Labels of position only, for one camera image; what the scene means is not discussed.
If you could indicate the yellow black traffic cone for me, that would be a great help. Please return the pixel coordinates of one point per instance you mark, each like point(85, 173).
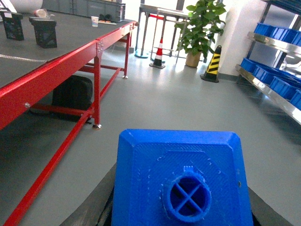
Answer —
point(212, 69)

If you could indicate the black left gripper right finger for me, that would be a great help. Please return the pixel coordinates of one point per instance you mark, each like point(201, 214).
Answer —
point(273, 206)

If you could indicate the black backpack under table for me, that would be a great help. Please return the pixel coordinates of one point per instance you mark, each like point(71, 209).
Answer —
point(76, 93)

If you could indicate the white paper cup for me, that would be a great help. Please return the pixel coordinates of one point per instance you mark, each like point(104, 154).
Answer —
point(94, 21)

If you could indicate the steel shelf rack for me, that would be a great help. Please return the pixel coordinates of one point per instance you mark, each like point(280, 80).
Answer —
point(272, 53)

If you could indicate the blue bin upper shelf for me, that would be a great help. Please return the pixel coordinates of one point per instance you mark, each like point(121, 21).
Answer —
point(279, 33)

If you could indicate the blue rectangular plastic part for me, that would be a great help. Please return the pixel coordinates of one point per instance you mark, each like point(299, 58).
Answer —
point(180, 178)

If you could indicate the black crate right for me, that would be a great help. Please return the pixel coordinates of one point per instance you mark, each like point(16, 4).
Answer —
point(45, 33)

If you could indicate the red white traffic cone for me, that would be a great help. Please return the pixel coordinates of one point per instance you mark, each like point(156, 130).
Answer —
point(158, 63)

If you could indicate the black crate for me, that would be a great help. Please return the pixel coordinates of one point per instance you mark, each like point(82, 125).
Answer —
point(45, 33)
point(12, 25)

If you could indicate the black crate left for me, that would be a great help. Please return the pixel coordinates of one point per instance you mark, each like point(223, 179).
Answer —
point(12, 25)

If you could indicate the blue bin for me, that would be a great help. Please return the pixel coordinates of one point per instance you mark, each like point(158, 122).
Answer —
point(249, 65)
point(286, 88)
point(267, 74)
point(296, 99)

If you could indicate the metal barrier stand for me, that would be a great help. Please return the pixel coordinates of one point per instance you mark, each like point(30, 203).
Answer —
point(158, 21)

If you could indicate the red metal table frame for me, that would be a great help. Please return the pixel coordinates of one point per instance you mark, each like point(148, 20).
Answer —
point(26, 91)

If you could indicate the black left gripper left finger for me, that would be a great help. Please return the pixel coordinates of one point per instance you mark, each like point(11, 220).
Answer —
point(96, 209)

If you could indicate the green potted plant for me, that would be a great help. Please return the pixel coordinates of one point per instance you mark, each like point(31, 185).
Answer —
point(197, 34)

